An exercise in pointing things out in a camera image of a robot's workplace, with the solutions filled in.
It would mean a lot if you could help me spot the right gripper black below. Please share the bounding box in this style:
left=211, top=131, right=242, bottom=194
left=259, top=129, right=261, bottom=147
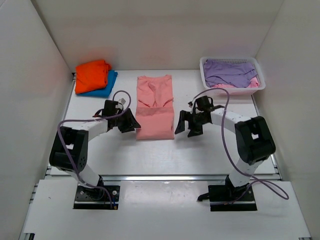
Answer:
left=175, top=110, right=208, bottom=138

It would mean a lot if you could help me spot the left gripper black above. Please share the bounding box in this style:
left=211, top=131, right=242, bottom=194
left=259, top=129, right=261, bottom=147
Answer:
left=113, top=107, right=141, bottom=133

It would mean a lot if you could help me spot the salmon pink t-shirt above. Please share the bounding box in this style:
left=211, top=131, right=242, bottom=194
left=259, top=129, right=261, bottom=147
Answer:
left=135, top=75, right=175, bottom=141

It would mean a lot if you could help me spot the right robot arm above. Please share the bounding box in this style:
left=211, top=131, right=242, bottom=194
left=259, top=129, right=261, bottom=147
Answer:
left=174, top=96, right=276, bottom=200

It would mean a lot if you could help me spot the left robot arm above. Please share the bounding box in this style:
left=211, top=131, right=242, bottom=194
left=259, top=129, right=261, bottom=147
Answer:
left=49, top=100, right=141, bottom=199

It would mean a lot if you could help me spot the folded blue t-shirt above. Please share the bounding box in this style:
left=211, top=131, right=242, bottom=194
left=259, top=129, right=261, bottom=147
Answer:
left=77, top=69, right=119, bottom=99

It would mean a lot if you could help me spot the folded orange t-shirt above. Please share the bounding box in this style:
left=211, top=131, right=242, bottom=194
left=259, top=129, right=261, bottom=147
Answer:
left=75, top=59, right=112, bottom=95

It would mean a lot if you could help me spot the purple t-shirt in basket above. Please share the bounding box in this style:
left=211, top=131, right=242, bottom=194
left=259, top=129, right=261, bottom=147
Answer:
left=203, top=59, right=258, bottom=88

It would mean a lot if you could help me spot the white plastic basket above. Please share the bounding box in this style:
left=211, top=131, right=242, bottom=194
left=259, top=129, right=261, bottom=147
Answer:
left=199, top=56, right=266, bottom=95

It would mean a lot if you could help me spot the pink t-shirt in basket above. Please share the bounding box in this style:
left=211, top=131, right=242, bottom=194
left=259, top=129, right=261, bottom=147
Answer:
left=209, top=77, right=260, bottom=89

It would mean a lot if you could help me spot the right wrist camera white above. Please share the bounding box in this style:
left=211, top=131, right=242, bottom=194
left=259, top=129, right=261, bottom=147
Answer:
left=188, top=99, right=197, bottom=114

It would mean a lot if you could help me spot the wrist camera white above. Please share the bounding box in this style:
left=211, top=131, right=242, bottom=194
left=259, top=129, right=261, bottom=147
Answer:
left=118, top=98, right=126, bottom=105
left=188, top=99, right=197, bottom=114

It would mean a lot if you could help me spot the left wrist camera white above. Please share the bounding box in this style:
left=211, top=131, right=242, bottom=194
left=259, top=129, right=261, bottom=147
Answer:
left=118, top=98, right=126, bottom=105

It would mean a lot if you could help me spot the front aluminium rail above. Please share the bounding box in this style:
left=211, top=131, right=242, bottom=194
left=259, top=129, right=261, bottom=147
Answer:
left=102, top=174, right=226, bottom=181

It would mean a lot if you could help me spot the aluminium rail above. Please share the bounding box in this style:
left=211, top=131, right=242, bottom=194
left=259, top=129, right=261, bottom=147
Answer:
left=102, top=174, right=226, bottom=181
left=46, top=72, right=76, bottom=176

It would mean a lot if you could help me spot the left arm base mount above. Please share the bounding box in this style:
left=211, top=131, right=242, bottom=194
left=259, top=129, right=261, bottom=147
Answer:
left=73, top=183, right=121, bottom=210

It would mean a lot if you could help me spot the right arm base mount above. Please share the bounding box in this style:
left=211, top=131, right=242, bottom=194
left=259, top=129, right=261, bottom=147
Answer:
left=197, top=178, right=258, bottom=212

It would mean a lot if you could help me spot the left aluminium rail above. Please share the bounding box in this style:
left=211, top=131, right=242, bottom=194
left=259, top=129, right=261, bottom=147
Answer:
left=46, top=72, right=76, bottom=176

